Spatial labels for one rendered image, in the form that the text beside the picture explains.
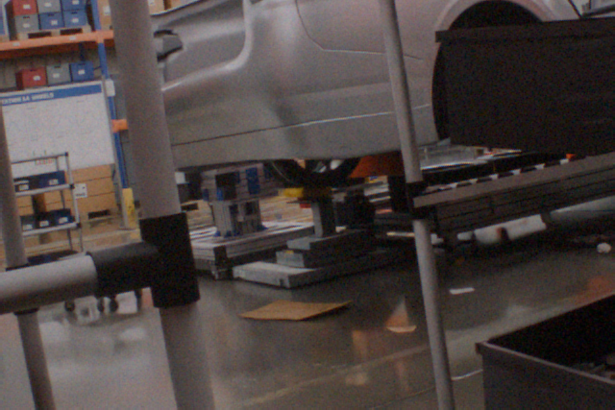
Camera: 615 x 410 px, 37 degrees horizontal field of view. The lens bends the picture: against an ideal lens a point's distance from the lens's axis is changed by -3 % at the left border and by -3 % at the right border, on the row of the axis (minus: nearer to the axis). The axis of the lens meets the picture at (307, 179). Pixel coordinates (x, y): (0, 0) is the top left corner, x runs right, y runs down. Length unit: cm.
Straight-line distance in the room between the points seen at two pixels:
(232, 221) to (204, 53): 161
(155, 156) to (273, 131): 310
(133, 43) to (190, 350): 22
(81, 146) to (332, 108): 824
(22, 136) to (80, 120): 75
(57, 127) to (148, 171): 1096
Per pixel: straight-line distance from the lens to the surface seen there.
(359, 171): 609
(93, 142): 1173
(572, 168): 131
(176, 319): 67
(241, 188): 633
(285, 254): 568
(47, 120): 1160
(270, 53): 367
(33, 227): 703
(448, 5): 398
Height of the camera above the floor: 88
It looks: 3 degrees down
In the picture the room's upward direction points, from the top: 9 degrees counter-clockwise
